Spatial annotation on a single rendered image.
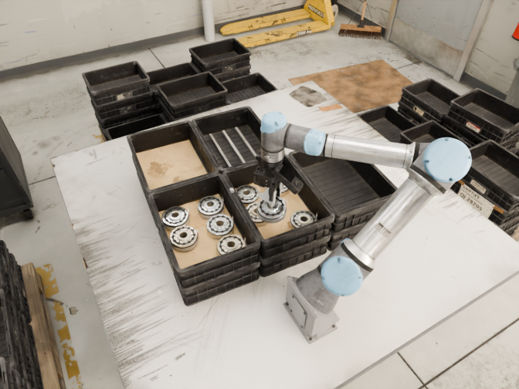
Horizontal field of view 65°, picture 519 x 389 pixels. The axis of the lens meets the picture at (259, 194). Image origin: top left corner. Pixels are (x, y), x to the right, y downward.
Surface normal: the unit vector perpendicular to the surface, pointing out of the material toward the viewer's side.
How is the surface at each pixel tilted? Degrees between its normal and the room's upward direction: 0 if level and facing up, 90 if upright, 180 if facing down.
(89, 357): 0
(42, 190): 0
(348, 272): 57
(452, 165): 43
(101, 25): 90
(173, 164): 0
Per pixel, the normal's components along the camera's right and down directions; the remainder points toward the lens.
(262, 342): 0.01, -0.70
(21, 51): 0.50, 0.62
